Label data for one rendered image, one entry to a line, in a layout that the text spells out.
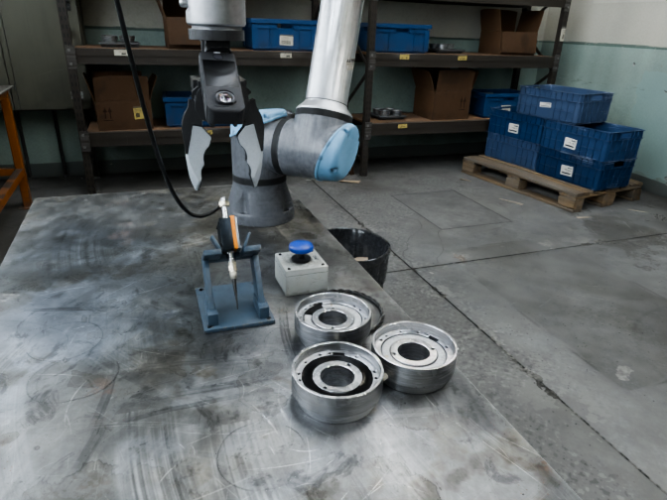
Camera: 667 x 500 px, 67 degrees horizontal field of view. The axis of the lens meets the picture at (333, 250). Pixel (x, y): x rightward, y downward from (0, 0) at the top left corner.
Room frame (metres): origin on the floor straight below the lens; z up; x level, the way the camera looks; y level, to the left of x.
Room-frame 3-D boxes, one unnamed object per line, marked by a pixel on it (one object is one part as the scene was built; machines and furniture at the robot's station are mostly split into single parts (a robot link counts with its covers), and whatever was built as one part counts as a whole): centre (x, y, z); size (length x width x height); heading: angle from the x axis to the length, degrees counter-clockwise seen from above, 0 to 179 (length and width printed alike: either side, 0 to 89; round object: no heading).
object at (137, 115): (3.84, 1.59, 0.64); 0.49 x 0.40 x 0.37; 116
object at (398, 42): (4.65, -0.43, 1.11); 0.52 x 0.38 x 0.22; 111
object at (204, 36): (0.72, 0.16, 1.13); 0.09 x 0.08 x 0.12; 19
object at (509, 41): (5.06, -1.52, 1.19); 0.45 x 0.40 x 0.37; 106
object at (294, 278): (0.76, 0.05, 0.82); 0.08 x 0.07 x 0.05; 21
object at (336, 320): (0.60, 0.00, 0.82); 0.10 x 0.10 x 0.04
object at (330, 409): (0.47, -0.01, 0.82); 0.10 x 0.10 x 0.04
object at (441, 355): (0.53, -0.10, 0.82); 0.08 x 0.08 x 0.02
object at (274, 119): (1.07, 0.16, 0.97); 0.13 x 0.12 x 0.14; 69
